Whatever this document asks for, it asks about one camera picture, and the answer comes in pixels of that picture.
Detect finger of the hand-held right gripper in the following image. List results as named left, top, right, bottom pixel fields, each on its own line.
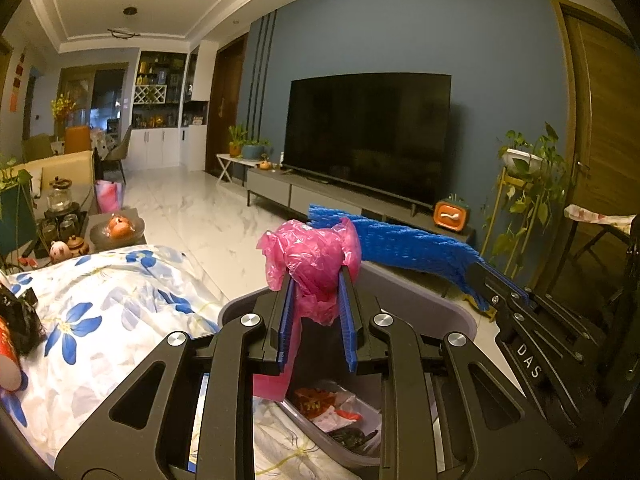
left=466, top=259, right=538, bottom=346
left=484, top=261, right=608, bottom=356

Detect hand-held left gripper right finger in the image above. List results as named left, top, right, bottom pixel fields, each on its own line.
left=337, top=266, right=591, bottom=480

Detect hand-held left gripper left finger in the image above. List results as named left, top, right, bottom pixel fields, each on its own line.
left=54, top=272, right=301, bottom=480

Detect grey trash bin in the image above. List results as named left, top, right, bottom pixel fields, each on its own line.
left=218, top=259, right=501, bottom=472

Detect pink plastic bag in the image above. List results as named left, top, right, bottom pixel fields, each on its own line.
left=254, top=219, right=363, bottom=402

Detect blue foam net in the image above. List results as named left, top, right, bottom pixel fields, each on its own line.
left=307, top=203, right=493, bottom=311

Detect black plastic bag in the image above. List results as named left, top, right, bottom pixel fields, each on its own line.
left=0, top=284, right=47, bottom=357

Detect red printed can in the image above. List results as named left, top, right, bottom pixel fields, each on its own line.
left=0, top=320, right=29, bottom=392

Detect red snack wrapper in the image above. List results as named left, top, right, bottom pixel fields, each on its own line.
left=292, top=387, right=337, bottom=418

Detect orange retro box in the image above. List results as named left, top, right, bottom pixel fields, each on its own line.
left=433, top=199, right=472, bottom=233

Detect white and red wrapper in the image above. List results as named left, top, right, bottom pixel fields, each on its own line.
left=315, top=402, right=368, bottom=432

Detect yellow metal plant stand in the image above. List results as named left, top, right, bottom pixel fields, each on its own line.
left=486, top=165, right=537, bottom=263

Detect dark chair with floral cloth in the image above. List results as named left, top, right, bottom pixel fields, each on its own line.
left=540, top=204, right=640, bottom=326

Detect black wrapper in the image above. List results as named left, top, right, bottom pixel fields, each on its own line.
left=330, top=427, right=378, bottom=450

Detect pothos plant in white pot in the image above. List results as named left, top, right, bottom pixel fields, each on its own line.
left=482, top=122, right=568, bottom=281

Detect grey tv cabinet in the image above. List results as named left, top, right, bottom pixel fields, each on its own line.
left=245, top=166, right=476, bottom=247

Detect white folding side table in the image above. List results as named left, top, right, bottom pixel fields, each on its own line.
left=216, top=153, right=273, bottom=184

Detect plant in blue pot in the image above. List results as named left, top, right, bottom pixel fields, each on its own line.
left=242, top=139, right=274, bottom=161

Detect plant in orange pot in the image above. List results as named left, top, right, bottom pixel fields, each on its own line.
left=228, top=124, right=249, bottom=157

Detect floral printed blanket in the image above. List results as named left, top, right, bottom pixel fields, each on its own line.
left=0, top=245, right=381, bottom=480

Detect plate of orange fruit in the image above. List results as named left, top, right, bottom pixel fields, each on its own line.
left=90, top=212, right=146, bottom=251

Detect light wooden door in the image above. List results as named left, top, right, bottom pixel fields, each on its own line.
left=550, top=0, right=640, bottom=306

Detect large black television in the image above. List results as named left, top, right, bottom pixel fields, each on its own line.
left=286, top=74, right=452, bottom=209

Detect dark coffee table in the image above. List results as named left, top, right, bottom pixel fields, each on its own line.
left=30, top=182, right=149, bottom=263

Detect pink gift bag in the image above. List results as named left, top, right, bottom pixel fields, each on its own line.
left=95, top=180, right=124, bottom=215

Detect white display cabinet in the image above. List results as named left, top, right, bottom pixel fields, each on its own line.
left=131, top=45, right=216, bottom=170

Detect dark brown door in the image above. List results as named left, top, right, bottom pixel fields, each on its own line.
left=206, top=32, right=249, bottom=173

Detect grey dining chair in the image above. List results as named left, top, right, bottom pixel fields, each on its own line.
left=102, top=125, right=134, bottom=184

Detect tea tray with glasses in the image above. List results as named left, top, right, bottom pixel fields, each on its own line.
left=37, top=202, right=92, bottom=247

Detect dining table with printed cloth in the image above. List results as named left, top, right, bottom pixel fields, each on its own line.
left=90, top=130, right=115, bottom=162

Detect glass jar with lid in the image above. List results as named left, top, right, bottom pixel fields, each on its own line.
left=46, top=176, right=73, bottom=213

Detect yellow sofa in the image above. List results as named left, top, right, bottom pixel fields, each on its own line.
left=10, top=150, right=97, bottom=202

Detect orange dining chair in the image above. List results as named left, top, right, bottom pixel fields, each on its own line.
left=65, top=126, right=94, bottom=155

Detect plant in teal planter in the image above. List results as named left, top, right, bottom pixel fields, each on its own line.
left=0, top=155, right=40, bottom=262

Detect glass sliding door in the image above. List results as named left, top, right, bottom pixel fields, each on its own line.
left=60, top=62, right=129, bottom=132

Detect green dining chair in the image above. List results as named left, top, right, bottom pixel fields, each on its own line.
left=22, top=135, right=54, bottom=161

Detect yellow flower bouquet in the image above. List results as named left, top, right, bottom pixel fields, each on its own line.
left=50, top=92, right=77, bottom=139

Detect red wall decorations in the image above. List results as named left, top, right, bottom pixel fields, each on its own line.
left=10, top=47, right=29, bottom=114

